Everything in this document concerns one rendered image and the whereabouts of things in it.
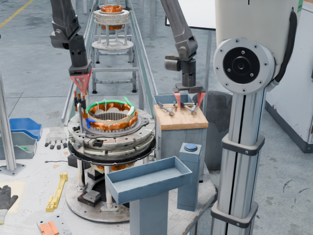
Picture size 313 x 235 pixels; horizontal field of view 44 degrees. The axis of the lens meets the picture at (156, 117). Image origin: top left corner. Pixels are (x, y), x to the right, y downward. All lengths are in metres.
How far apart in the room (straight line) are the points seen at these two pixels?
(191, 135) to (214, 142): 1.53
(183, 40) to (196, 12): 0.84
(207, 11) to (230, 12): 1.34
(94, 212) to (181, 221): 0.32
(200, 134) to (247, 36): 0.66
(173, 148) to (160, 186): 0.40
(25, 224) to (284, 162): 2.45
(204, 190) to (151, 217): 0.44
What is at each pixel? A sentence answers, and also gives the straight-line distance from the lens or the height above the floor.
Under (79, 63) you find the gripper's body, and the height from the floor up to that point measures 1.31.
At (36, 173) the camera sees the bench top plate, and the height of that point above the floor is 0.78.
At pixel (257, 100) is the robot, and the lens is 1.10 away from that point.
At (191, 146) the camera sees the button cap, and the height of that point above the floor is 1.04.
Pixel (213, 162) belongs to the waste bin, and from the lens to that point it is 3.17.
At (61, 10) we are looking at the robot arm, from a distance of 1.29.
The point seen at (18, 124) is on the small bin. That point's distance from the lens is 2.15.
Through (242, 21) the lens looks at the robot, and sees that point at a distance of 0.97.
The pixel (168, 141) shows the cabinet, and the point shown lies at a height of 0.99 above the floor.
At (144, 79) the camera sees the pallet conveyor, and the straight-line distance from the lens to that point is 2.88.
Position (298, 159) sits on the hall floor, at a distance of 3.57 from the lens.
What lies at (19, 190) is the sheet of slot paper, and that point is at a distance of 1.69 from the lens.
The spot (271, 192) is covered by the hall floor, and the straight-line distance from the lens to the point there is 3.07.
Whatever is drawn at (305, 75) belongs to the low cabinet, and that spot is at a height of 0.65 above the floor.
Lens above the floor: 1.72
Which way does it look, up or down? 25 degrees down
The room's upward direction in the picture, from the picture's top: 1 degrees clockwise
